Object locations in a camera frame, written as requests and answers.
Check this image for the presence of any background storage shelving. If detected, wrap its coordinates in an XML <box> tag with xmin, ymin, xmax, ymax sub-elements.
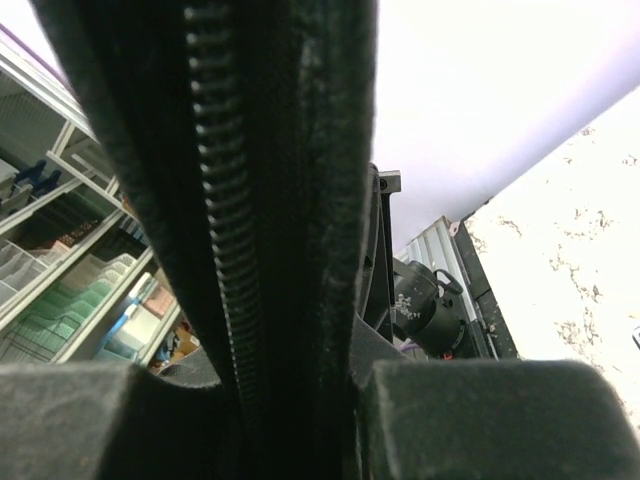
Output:
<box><xmin>1</xmin><ymin>29</ymin><xmax>199</xmax><ymax>372</ymax></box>

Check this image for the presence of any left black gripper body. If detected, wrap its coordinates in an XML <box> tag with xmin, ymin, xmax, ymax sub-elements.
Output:
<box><xmin>364</xmin><ymin>164</ymin><xmax>475</xmax><ymax>359</ymax></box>

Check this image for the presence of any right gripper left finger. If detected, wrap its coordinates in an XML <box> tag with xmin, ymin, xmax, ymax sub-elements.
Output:
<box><xmin>1</xmin><ymin>350</ymin><xmax>240</xmax><ymax>479</ymax></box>

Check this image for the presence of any black zip tool case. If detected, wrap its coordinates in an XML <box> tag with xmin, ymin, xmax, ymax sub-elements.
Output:
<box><xmin>34</xmin><ymin>1</ymin><xmax>377</xmax><ymax>479</ymax></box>

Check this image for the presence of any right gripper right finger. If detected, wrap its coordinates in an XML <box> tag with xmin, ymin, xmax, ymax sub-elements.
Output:
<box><xmin>350</xmin><ymin>320</ymin><xmax>639</xmax><ymax>479</ymax></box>

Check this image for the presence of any aluminium frame rail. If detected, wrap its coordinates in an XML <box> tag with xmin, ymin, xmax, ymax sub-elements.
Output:
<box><xmin>396</xmin><ymin>217</ymin><xmax>477</xmax><ymax>321</ymax></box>

